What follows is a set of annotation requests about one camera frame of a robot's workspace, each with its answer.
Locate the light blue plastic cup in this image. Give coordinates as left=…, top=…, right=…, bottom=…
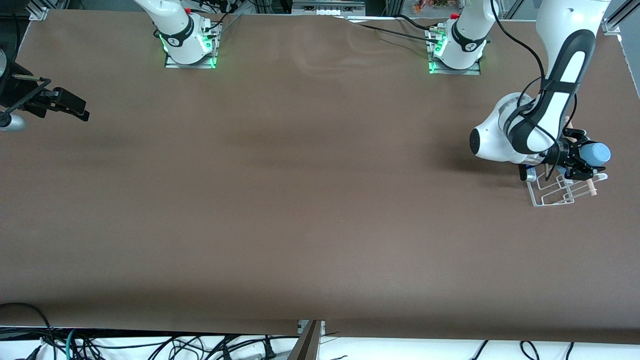
left=580, top=141, right=612, bottom=167

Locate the brown table cover sheet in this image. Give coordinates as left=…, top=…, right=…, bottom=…
left=0, top=9, right=640, bottom=346

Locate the white power strip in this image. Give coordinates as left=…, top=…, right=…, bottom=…
left=291, top=0, right=366, bottom=17

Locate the white wire cup rack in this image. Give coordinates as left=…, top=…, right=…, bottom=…
left=526, top=116, right=609, bottom=208

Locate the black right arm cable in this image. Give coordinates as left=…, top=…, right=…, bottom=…
left=0, top=12, right=52, bottom=126

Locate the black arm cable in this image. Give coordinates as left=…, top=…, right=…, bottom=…
left=0, top=12, right=52, bottom=126
left=487, top=0, right=581, bottom=182

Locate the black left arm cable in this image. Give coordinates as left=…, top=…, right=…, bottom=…
left=487, top=0, right=581, bottom=182

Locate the aluminium frame profile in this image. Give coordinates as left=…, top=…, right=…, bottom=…
left=601, top=0, right=640, bottom=36
left=29, top=0, right=51, bottom=22

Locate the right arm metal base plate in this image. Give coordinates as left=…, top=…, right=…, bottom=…
left=164, top=22, right=222, bottom=70

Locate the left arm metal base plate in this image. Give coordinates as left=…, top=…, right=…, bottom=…
left=427, top=25, right=482, bottom=76

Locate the short black base cable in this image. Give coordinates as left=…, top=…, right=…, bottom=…
left=397, top=14, right=446, bottom=32

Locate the long black base cable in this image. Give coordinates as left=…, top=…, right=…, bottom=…
left=347, top=19, right=441, bottom=44

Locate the black looped floor cable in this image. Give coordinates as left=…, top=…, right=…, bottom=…
left=0, top=302, right=57, bottom=360

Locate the teal floor cable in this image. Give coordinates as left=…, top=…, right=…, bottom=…
left=64, top=328, right=82, bottom=360

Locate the white metal bracket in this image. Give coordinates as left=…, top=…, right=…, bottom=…
left=297, top=320, right=327, bottom=337

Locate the dark table leg post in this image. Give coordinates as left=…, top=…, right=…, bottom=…
left=287, top=320, right=323, bottom=360

